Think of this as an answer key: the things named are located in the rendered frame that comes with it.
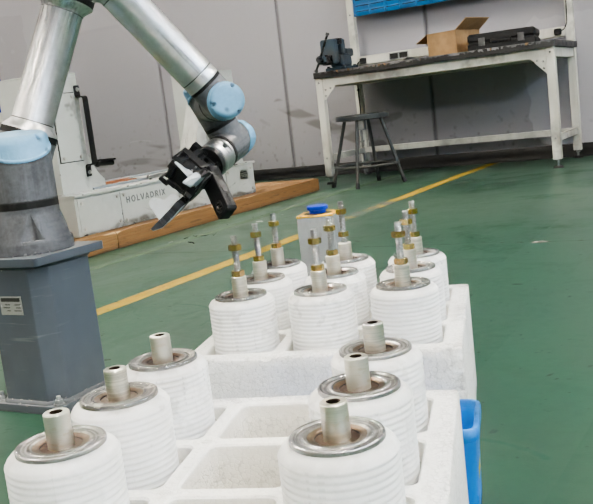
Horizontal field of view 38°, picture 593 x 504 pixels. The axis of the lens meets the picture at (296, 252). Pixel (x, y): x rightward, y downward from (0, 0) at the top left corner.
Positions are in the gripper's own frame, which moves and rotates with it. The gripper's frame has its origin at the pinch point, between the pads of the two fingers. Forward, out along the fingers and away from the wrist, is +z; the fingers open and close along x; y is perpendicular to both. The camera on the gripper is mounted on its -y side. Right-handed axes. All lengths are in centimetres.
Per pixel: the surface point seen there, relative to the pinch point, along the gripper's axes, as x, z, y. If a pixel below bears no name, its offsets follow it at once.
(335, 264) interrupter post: 33.1, 20.4, -29.5
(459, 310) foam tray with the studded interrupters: 40, 17, -48
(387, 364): 59, 60, -37
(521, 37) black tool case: -75, -407, -48
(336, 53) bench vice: -155, -387, 36
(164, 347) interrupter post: 42, 63, -19
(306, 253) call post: 14.0, -0.4, -25.7
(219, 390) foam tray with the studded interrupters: 22, 45, -28
